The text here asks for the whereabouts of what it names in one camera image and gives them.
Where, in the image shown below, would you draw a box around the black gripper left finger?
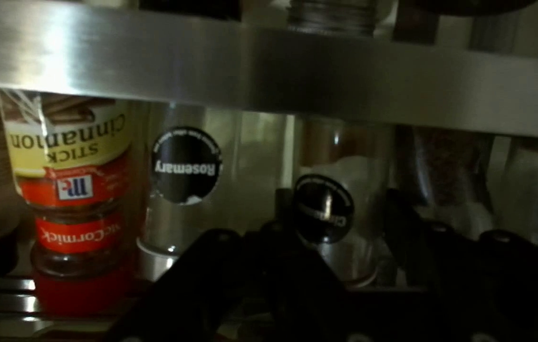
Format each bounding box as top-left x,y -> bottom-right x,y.
106,218 -> 321,342

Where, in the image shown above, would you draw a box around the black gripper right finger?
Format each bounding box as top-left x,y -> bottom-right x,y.
380,188 -> 538,342

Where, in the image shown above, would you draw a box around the cinnamon glass spice jar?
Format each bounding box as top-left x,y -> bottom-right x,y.
292,119 -> 393,286

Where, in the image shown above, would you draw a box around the glass spice jar steel cap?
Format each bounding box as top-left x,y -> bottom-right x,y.
492,134 -> 538,262

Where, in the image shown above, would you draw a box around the glass spice jar brown contents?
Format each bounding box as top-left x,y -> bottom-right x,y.
395,127 -> 494,239

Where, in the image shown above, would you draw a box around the rosemary glass spice jar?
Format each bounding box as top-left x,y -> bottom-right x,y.
137,102 -> 291,281

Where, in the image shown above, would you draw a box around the red cap cinnamon stick jar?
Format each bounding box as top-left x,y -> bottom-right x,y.
0,89 -> 142,317

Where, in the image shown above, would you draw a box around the metal wall spice rack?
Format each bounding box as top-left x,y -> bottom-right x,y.
0,0 -> 538,342

